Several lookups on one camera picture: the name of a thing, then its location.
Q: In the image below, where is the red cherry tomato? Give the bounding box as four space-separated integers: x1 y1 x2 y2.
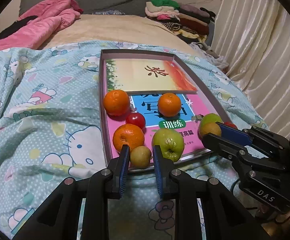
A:
223 122 238 129
125 112 146 129

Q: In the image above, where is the smooth green apple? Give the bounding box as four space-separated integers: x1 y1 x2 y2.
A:
200 113 223 127

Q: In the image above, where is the green apple with stem dimple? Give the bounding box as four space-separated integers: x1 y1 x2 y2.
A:
152 128 184 162

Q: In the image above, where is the small brown longan fruit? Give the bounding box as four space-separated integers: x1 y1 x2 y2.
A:
130 146 151 169

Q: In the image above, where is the large orange tangerine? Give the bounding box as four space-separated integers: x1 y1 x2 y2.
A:
103 90 130 116

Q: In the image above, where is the shallow grey cardboard box tray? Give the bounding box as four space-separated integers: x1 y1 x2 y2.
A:
99 49 230 164

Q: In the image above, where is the pink chinese workbook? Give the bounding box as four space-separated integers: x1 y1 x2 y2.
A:
103 89 212 160

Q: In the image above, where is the white crumpled cloth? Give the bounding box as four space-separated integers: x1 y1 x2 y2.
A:
189 42 229 74

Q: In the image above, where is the hello kitty blue quilt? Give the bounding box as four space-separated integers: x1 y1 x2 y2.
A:
0 40 267 238

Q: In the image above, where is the cream satin curtain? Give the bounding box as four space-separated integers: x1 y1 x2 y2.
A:
212 0 290 137

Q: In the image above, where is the yellow orange chinese book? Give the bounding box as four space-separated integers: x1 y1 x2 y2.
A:
105 59 197 94

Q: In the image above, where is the stack of folded clothes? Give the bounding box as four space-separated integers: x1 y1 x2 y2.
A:
145 0 216 46

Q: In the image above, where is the beige bed sheet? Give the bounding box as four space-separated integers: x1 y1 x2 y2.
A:
39 15 195 55

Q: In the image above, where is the black garment on bed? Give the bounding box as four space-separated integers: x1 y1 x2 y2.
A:
0 15 38 40

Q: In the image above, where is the pink padded blanket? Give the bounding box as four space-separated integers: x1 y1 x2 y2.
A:
0 0 83 50

